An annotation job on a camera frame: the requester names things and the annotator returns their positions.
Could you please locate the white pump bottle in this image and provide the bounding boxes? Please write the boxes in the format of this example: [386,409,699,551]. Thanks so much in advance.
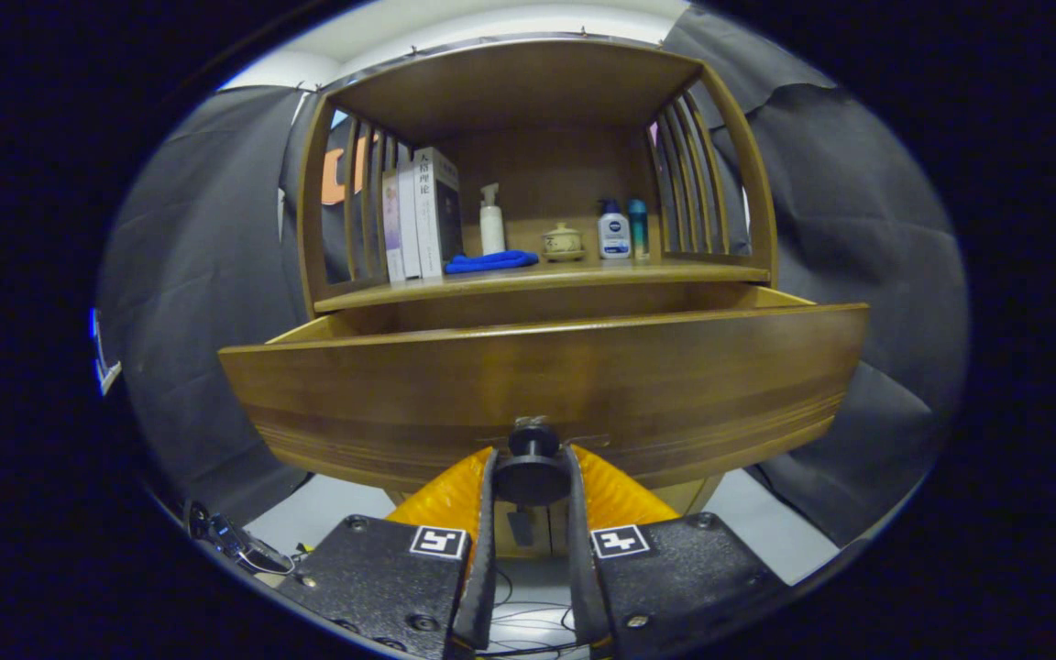
[478,182,507,257]

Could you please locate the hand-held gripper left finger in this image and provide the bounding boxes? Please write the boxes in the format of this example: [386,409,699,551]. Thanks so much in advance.
[276,445,500,660]

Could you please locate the wooden cabinet door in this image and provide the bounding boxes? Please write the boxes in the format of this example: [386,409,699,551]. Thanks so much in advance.
[548,475,727,558]
[495,502,549,558]

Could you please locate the pink spine book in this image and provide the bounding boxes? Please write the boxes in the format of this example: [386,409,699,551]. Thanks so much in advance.
[381,170,405,283]

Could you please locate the white lotion bottle blue cap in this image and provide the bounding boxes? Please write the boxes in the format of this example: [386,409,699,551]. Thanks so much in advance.
[597,199,632,260]

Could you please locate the white book with dark cover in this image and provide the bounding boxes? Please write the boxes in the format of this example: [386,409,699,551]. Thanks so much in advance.
[412,147,465,279]

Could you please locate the lidded ceramic tea cup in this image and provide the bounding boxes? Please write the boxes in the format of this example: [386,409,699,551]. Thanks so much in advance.
[542,222,585,263]

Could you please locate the white spine book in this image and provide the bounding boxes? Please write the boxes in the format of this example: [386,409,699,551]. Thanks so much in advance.
[397,162,424,281]

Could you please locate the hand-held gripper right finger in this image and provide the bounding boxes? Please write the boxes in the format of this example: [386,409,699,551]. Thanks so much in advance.
[565,445,790,660]

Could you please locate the black device on floor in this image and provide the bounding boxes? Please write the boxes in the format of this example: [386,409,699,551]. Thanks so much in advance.
[184,500,295,577]

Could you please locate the blue cloth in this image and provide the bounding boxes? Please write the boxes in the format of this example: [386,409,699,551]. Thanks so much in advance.
[444,249,540,275]

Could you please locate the wooden cabinet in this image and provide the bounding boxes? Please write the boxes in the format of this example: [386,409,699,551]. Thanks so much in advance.
[294,37,781,560]

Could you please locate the black floor cables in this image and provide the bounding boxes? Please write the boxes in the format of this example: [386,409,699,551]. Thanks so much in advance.
[489,566,579,657]

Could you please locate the wooden drawer with black knob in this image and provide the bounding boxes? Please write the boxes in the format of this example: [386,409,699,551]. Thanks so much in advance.
[218,284,870,507]

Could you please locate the wooden countertop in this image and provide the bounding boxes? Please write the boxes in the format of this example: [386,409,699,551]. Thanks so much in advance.
[313,257,772,314]

